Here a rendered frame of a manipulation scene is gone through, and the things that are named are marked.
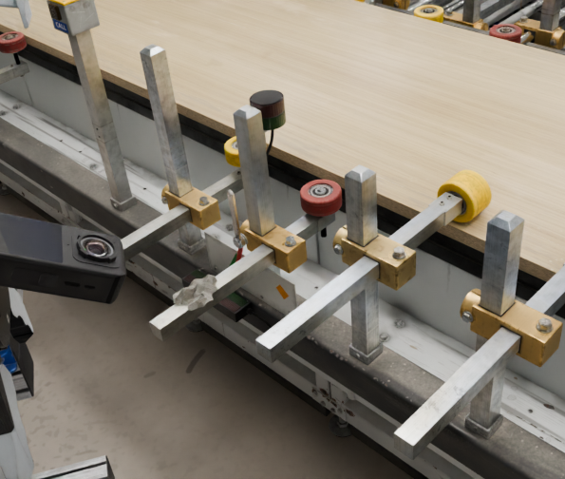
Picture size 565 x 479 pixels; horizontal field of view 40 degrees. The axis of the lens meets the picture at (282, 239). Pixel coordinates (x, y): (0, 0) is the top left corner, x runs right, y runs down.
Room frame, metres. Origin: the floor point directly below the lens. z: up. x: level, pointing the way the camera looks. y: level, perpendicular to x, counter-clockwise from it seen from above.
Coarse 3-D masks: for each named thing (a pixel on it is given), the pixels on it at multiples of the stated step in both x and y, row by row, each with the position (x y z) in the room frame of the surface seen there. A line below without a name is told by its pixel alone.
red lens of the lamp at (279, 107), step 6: (276, 90) 1.22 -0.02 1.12; (252, 102) 1.19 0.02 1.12; (282, 102) 1.18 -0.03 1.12; (258, 108) 1.17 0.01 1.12; (264, 108) 1.17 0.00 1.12; (270, 108) 1.17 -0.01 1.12; (276, 108) 1.17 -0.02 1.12; (282, 108) 1.18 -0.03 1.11; (264, 114) 1.17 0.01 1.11; (270, 114) 1.17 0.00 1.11; (276, 114) 1.17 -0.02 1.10
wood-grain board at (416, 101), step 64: (128, 0) 2.38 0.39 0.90; (192, 0) 2.32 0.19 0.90; (256, 0) 2.26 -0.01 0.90; (320, 0) 2.20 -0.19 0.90; (128, 64) 1.91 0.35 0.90; (192, 64) 1.86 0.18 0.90; (256, 64) 1.82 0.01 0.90; (320, 64) 1.78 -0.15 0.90; (384, 64) 1.74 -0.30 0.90; (448, 64) 1.70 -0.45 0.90; (512, 64) 1.66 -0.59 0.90; (320, 128) 1.46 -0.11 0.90; (384, 128) 1.43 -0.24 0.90; (448, 128) 1.40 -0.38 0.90; (512, 128) 1.37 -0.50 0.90; (384, 192) 1.20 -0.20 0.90; (512, 192) 1.15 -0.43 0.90
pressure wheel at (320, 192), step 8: (312, 184) 1.24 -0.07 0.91; (320, 184) 1.24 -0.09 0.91; (328, 184) 1.24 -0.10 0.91; (336, 184) 1.23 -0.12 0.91; (304, 192) 1.22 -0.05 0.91; (312, 192) 1.22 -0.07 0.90; (320, 192) 1.21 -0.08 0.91; (328, 192) 1.21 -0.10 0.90; (336, 192) 1.20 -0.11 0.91; (304, 200) 1.20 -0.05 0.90; (312, 200) 1.19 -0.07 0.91; (320, 200) 1.19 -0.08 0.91; (328, 200) 1.18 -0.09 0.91; (336, 200) 1.19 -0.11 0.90; (304, 208) 1.20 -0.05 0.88; (312, 208) 1.18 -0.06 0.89; (320, 208) 1.18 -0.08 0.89; (328, 208) 1.18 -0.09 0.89; (336, 208) 1.19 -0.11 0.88; (320, 216) 1.18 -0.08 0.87
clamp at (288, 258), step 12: (240, 228) 1.19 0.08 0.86; (276, 228) 1.16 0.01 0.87; (252, 240) 1.16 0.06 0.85; (264, 240) 1.13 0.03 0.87; (276, 240) 1.12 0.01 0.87; (300, 240) 1.11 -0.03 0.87; (276, 252) 1.10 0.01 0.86; (288, 252) 1.09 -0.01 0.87; (300, 252) 1.11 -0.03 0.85; (276, 264) 1.11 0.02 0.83; (288, 264) 1.08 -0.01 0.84; (300, 264) 1.10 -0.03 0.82
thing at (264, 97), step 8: (256, 96) 1.21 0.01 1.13; (264, 96) 1.20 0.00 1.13; (272, 96) 1.20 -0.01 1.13; (280, 96) 1.19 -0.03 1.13; (256, 104) 1.18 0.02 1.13; (264, 104) 1.17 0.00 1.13; (272, 104) 1.17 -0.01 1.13; (264, 136) 1.17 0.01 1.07; (272, 136) 1.20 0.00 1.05; (272, 144) 1.20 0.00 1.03
